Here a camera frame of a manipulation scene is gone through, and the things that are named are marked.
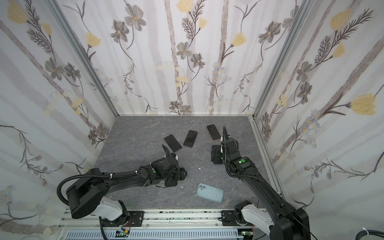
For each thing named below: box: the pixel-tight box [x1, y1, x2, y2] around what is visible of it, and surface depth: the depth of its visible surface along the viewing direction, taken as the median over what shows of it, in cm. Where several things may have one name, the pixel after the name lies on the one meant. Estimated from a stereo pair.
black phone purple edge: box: [164, 134, 182, 152], surface depth 107 cm
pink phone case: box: [206, 123, 221, 141], surface depth 113 cm
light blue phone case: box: [196, 182, 225, 203], surface depth 85 cm
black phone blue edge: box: [206, 124, 221, 141], surface depth 113 cm
